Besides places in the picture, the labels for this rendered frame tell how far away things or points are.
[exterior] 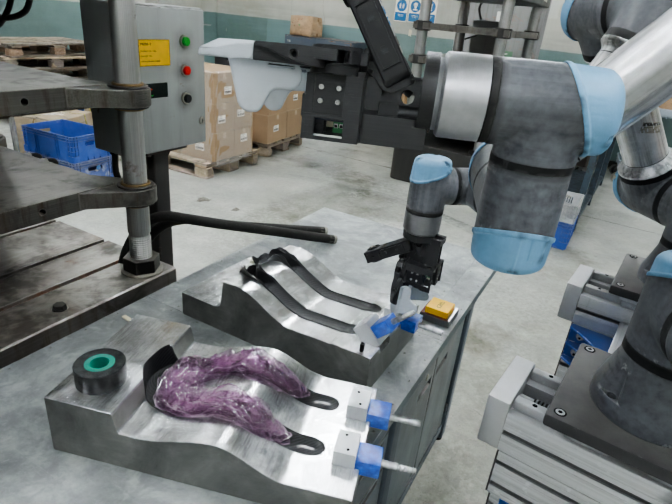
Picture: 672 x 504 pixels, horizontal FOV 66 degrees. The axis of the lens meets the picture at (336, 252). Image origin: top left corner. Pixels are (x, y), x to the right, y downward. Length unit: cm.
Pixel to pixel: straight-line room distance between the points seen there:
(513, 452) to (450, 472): 123
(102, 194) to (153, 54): 42
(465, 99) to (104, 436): 74
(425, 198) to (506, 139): 54
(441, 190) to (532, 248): 52
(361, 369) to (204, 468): 36
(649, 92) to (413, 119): 26
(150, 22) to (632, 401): 139
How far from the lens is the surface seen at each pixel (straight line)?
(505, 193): 49
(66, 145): 465
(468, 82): 46
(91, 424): 93
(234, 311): 119
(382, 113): 49
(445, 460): 214
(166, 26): 162
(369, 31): 48
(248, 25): 972
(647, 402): 78
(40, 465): 101
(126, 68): 137
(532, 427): 84
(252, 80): 48
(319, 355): 109
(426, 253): 106
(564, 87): 48
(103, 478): 96
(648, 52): 63
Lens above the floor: 150
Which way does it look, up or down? 25 degrees down
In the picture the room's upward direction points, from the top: 6 degrees clockwise
